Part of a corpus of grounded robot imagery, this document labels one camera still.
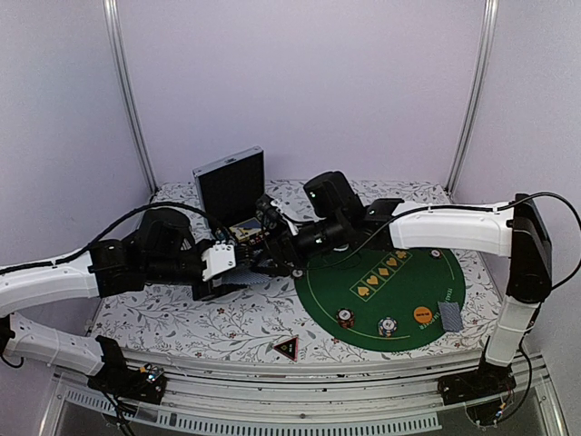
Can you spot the dealt blue checkered cards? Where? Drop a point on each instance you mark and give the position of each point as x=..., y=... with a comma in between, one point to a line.
x=450, y=316

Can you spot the aluminium frame post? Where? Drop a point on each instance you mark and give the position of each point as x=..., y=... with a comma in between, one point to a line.
x=485, y=46
x=115, y=35

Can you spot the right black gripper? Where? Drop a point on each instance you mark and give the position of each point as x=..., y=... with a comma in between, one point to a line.
x=276, y=251

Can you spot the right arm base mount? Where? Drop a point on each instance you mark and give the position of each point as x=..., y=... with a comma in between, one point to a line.
x=485, y=381

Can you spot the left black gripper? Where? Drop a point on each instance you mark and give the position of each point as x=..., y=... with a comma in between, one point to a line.
x=208, y=292

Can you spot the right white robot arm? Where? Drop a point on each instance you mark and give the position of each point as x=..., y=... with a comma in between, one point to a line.
x=514, y=230

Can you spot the round green poker mat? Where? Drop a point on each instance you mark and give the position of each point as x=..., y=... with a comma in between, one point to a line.
x=376, y=284

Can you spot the boxed playing card deck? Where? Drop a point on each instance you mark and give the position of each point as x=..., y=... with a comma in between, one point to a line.
x=246, y=230

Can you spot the left aluminium frame post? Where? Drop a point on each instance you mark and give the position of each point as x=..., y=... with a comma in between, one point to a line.
x=115, y=35

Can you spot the red black triangle card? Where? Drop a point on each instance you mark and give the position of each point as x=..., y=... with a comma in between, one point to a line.
x=288, y=348

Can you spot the floral tablecloth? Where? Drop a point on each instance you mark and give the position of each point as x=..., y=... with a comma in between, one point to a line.
x=244, y=326

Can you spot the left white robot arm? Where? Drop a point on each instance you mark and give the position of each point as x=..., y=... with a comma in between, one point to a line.
x=158, y=243

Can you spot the orange big blind button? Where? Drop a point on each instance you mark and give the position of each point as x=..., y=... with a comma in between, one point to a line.
x=422, y=315

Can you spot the right aluminium frame post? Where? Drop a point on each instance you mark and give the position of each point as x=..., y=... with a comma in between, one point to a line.
x=485, y=46

